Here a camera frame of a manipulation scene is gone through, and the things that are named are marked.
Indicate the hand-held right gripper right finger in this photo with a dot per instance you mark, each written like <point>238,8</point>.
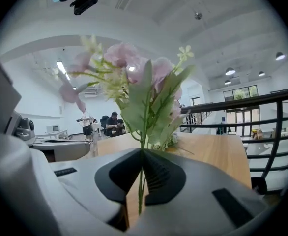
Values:
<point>195,205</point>

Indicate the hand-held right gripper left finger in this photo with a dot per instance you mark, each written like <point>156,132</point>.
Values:
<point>85,188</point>

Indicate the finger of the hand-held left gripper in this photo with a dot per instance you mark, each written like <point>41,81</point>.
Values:
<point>65,149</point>

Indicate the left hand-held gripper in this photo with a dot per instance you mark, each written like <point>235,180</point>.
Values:
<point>1,95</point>

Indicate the pink flowers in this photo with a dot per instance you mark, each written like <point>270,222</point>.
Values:
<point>139,102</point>

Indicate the white desk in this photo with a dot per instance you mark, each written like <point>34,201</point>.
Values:
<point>53,134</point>

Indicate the white box appliance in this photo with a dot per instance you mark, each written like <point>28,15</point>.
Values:
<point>52,128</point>

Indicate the black office chair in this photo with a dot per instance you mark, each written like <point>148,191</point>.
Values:
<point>103,122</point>

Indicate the wooden table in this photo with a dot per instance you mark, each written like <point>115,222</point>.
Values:
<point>215,154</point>

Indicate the ceiling strip light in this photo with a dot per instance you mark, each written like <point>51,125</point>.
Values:
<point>131,68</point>
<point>61,67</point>
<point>67,76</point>

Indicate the black metal railing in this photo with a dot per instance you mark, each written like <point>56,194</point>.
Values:
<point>279,122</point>

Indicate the large glass window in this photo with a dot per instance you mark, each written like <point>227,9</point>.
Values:
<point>241,93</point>

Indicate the black pendant lamp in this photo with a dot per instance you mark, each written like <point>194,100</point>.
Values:
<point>230,71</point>
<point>227,82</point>
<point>261,73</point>
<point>279,56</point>

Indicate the round ceiling sensor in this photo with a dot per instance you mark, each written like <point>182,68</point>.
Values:
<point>198,15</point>

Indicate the black head-worn camera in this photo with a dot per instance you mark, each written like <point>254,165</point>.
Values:
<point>85,2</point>

